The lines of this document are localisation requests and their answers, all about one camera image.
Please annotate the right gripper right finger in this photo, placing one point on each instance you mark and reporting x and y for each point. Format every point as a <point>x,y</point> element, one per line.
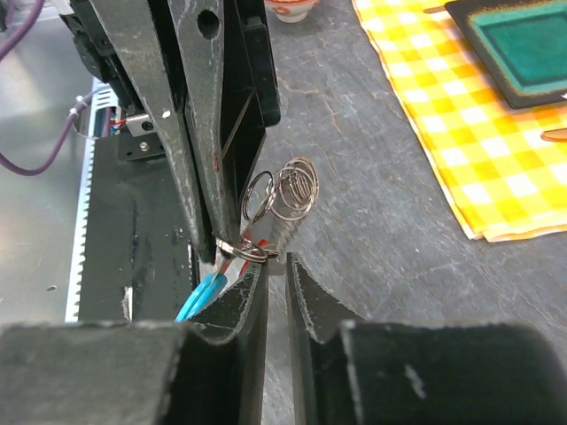
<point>346,370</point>

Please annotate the red tag key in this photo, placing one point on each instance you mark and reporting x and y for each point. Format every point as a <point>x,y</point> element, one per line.
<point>247,251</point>

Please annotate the red white patterned bowl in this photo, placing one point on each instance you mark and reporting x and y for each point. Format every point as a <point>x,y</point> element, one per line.
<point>290,11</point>

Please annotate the gold fork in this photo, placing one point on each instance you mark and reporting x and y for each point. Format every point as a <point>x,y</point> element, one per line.
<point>436,9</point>

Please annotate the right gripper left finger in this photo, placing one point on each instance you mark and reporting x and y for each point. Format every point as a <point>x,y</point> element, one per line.
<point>208,370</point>

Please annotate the orange white checkered cloth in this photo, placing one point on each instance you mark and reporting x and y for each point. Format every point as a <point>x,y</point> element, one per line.
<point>502,180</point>

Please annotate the black green square plate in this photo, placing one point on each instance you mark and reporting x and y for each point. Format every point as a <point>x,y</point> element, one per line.
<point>522,45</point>

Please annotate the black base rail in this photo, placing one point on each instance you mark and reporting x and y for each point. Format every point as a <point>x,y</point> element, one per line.
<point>131,256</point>

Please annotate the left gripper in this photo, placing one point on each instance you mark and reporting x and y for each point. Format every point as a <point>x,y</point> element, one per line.
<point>231,96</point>

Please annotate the gold knife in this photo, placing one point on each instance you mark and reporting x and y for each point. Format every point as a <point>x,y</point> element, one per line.
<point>555,135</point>

